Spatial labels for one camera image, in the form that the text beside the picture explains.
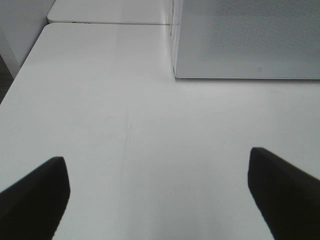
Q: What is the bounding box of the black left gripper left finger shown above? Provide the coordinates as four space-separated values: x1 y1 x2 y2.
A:
0 156 70 240

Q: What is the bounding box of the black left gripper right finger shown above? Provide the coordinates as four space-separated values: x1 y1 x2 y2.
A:
247 147 320 240

